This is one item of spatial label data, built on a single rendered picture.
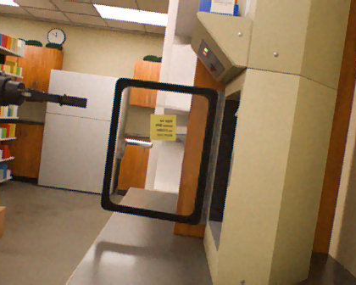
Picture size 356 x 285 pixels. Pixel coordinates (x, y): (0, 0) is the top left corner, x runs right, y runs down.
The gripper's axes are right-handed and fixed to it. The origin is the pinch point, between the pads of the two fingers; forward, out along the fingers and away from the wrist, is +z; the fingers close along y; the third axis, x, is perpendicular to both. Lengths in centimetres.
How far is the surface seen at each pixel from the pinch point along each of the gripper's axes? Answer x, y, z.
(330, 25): -25, -31, 62
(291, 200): 15, -36, 58
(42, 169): 102, 451, -156
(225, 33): -17, -39, 39
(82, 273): 36, -38, 16
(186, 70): -28, 100, 34
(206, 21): -19, -39, 34
